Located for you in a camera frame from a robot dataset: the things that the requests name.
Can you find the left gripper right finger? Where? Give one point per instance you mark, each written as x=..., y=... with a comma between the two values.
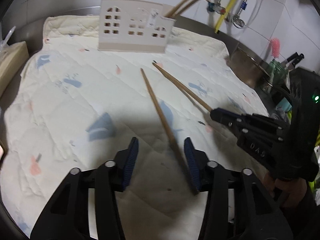
x=237, y=207

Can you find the cream quilted patterned mat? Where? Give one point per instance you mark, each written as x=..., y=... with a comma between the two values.
x=77, y=106

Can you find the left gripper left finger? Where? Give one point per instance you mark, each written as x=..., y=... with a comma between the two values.
x=65, y=216

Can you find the clear plastic bag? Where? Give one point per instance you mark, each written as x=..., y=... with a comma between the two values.
x=4, y=43

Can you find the beige plastic utensil holder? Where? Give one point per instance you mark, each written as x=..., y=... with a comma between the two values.
x=134, y=25

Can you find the green knife holder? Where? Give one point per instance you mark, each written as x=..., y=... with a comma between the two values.
x=277, y=73

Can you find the red handled water valve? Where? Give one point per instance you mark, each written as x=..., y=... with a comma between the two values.
x=215, y=7

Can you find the metal cooking pot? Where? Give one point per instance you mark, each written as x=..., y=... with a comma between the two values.
x=247, y=69

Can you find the right hand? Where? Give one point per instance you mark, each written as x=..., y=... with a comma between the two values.
x=290, y=193

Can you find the chrome angle valve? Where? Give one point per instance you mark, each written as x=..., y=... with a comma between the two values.
x=236, y=21

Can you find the black handled knife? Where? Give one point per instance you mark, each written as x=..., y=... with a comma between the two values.
x=292, y=61

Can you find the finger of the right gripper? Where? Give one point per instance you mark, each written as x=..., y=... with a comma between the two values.
x=226, y=118

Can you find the stack of beige napkins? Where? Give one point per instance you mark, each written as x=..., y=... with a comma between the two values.
x=13, y=57

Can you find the pink bottle brush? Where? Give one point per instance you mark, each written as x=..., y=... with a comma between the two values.
x=275, y=47

